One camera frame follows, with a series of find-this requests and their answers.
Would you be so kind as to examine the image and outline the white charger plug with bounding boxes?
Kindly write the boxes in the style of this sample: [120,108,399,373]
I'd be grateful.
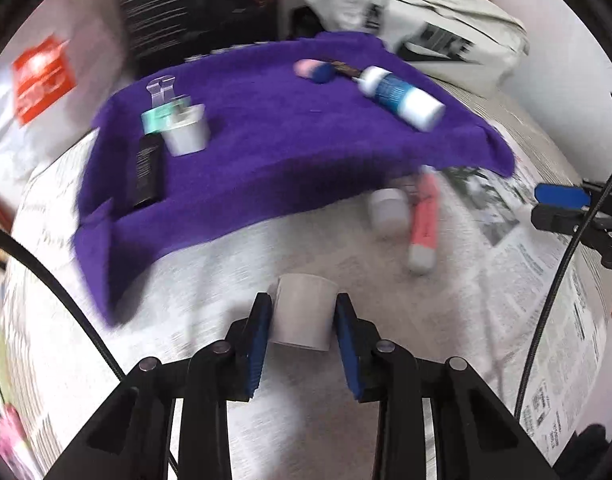
[268,274,339,352]

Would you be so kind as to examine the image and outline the mint green tube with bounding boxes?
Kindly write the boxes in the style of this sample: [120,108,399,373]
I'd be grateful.
[140,75,194,135]

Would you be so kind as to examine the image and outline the white cup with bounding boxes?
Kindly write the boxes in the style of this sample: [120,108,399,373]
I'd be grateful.
[161,104,211,157]

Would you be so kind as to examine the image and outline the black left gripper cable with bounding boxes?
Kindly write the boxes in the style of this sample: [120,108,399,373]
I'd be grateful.
[0,224,129,383]

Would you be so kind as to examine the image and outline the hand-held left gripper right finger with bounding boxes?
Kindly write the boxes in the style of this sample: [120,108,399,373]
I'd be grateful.
[334,292,559,480]

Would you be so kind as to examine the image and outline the white plastic bag red label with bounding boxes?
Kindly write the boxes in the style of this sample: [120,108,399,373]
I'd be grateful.
[0,0,136,181]

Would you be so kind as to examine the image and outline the purple towel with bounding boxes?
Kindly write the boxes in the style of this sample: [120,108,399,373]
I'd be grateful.
[73,31,517,328]

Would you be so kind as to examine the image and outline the white printed bag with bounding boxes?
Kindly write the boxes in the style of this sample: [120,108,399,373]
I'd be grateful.
[300,0,531,86]

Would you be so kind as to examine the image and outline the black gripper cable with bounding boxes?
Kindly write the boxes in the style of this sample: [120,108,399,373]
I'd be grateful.
[0,224,129,383]
[515,152,612,423]

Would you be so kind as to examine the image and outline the pink and blue capsule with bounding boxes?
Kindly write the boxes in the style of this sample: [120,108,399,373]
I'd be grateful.
[294,59,337,84]

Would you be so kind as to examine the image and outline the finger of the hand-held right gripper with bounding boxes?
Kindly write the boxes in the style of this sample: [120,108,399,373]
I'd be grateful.
[533,184,592,209]
[530,202,604,241]

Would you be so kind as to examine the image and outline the blue and white bottle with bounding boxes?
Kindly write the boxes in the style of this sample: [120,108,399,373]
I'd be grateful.
[357,65,445,130]

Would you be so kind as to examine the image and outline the newspaper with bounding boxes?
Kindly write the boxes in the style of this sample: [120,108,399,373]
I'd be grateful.
[0,125,612,480]

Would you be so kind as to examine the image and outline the pink highlighter pen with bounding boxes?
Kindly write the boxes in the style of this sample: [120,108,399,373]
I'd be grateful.
[406,170,441,275]

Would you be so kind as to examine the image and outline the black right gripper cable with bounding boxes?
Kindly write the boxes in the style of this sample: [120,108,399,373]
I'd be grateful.
[515,152,612,423]

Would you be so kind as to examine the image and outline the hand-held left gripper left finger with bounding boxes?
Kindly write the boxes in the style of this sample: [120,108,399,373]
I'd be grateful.
[44,291,274,480]

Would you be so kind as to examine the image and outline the black product box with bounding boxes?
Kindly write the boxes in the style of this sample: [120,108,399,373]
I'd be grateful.
[113,0,279,68]

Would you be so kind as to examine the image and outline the black cosmetic box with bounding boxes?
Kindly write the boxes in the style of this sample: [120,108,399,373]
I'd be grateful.
[133,132,167,208]

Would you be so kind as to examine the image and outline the small white jar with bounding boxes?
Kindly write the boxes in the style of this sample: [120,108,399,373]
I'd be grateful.
[368,187,409,236]

